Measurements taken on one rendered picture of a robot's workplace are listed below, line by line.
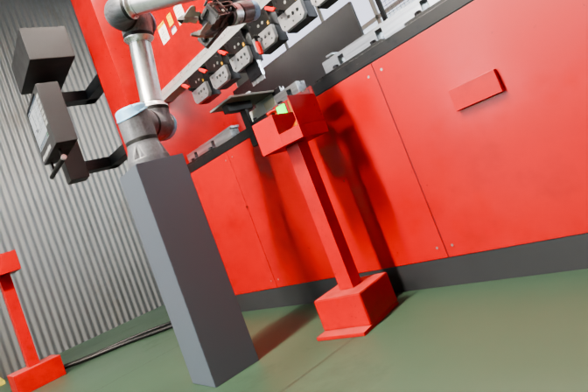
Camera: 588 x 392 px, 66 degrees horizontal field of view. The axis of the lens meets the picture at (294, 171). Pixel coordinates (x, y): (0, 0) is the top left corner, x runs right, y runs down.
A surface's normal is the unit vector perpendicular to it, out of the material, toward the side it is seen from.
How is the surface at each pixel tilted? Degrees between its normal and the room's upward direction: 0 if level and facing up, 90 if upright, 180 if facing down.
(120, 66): 90
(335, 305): 90
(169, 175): 90
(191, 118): 90
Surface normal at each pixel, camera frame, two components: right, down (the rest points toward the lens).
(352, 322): -0.60, 0.18
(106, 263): 0.59, -0.28
